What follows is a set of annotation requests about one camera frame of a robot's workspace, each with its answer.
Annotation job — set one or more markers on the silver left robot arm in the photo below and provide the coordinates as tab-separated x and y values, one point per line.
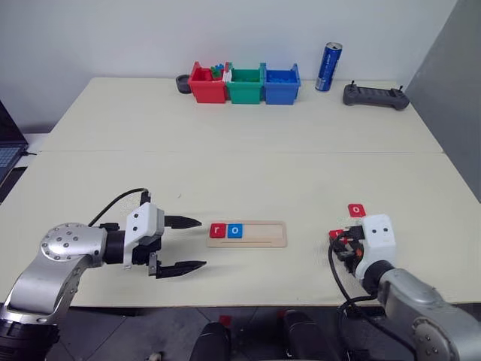
64	240

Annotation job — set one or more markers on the blue toy bricks pile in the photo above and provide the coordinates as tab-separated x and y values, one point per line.
280	78

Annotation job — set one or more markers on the red plastic bin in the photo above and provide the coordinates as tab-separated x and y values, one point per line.
206	90

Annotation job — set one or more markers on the red letter block r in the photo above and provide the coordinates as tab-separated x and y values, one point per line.
218	230

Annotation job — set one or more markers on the black round dish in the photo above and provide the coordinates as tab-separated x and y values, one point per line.
182	84

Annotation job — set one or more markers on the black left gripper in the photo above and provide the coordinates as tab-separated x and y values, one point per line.
144	253

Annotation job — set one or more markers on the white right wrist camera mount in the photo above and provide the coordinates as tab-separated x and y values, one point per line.
379	235

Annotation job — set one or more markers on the blue letter block o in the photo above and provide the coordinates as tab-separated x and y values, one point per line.
235	231

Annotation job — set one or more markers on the green plastic bin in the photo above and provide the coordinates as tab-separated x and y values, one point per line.
244	92

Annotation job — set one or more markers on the grey partition panel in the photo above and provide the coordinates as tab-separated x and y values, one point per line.
447	94

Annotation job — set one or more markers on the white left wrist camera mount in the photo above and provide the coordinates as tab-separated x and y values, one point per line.
143	222

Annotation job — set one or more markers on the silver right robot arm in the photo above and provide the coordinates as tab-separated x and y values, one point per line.
413	301

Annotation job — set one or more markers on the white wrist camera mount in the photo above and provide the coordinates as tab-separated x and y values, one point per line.
379	235
143	222

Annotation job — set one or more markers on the wooden letter tray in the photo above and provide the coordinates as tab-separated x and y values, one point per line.
263	235

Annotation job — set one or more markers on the grey remote controller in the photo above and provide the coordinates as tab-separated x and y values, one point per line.
376	97

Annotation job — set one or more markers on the dark rounded shape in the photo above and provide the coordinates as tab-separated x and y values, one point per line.
212	342
300	334

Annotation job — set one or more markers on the pale green letter block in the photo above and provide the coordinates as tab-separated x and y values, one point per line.
343	220

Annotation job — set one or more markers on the green toy brick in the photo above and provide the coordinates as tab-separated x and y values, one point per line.
216	71

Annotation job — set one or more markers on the dark laptop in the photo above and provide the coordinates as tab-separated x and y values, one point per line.
9	146

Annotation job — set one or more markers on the red letter block o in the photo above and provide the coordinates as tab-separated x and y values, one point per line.
357	210

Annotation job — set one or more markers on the blue drink can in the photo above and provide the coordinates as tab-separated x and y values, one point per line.
327	67

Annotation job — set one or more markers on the white toy piece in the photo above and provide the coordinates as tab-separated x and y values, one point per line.
226	76

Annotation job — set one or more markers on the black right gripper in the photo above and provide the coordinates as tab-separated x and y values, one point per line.
354	234

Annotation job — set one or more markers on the blue plastic bin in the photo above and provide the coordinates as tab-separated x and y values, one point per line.
280	93

